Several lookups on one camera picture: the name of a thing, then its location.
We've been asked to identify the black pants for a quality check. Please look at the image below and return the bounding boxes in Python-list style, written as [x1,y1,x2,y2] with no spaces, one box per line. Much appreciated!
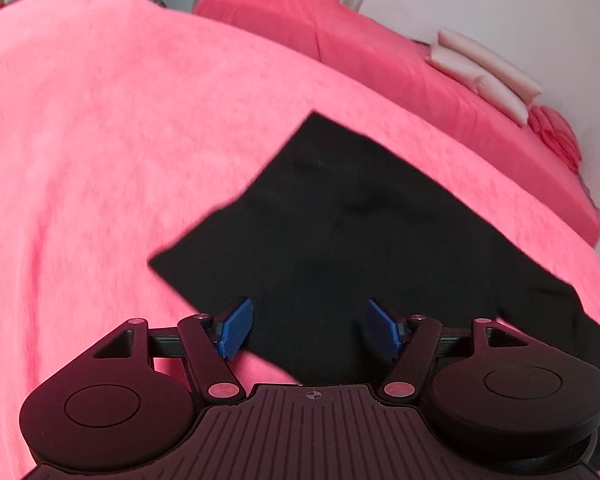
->
[149,114,600,385]

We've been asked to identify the pink blanket near bed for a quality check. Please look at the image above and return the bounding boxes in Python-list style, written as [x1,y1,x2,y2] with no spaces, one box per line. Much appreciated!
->
[0,0,600,479]

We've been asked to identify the pink blanket bed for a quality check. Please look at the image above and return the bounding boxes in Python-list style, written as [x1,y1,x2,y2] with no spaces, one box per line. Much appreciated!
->
[0,0,600,479]
[193,0,600,245]

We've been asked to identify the lower pale pink pillow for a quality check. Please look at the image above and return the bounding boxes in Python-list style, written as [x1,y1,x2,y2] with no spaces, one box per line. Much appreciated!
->
[426,44,529,127]

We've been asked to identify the pale pink pillow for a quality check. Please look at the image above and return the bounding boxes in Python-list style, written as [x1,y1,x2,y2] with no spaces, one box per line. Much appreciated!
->
[426,44,529,127]
[438,28,543,106]

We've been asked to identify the folded red blanket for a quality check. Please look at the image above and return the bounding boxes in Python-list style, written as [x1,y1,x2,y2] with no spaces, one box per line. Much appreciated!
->
[528,105,582,174]

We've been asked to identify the upper pale pink pillow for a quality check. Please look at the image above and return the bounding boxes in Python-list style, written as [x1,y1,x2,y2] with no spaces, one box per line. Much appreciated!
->
[438,28,543,106]

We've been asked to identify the pink blanket far bed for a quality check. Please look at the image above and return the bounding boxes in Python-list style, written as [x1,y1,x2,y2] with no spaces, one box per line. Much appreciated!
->
[193,0,600,245]

